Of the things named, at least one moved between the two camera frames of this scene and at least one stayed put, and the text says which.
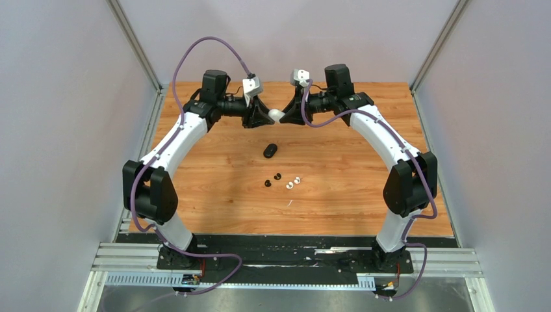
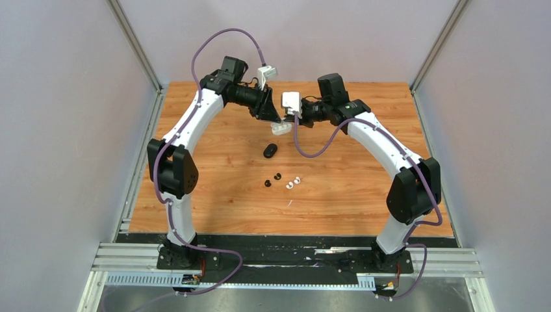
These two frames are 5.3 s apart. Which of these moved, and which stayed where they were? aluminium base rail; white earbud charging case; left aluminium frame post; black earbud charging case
Moved: white earbud charging case
Stayed: left aluminium frame post; black earbud charging case; aluminium base rail
